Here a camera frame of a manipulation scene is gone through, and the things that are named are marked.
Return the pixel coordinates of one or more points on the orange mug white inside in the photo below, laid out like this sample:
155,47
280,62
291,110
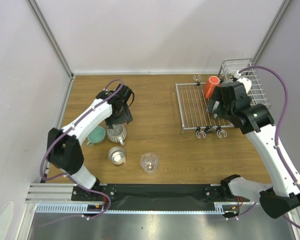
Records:
210,85

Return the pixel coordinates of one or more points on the small steel cup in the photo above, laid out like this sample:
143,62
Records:
117,156

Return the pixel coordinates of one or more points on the clear glass tumbler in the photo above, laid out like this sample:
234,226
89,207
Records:
149,162

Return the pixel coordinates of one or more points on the white ribbed ceramic mug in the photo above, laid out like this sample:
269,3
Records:
117,134

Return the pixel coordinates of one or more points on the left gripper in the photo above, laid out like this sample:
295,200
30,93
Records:
126,118

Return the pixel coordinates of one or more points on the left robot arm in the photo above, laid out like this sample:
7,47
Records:
64,145

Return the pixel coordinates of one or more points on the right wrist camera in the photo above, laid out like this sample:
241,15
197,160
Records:
244,80

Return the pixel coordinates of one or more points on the aluminium front rail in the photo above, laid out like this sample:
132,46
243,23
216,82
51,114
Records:
59,198

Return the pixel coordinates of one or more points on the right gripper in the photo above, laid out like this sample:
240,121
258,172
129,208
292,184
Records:
215,105

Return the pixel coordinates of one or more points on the metal wire dish rack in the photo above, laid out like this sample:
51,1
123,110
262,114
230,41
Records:
193,104

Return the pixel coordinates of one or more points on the teal small cup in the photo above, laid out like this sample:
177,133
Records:
96,136

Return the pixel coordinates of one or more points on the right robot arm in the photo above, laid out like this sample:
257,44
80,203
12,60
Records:
283,194

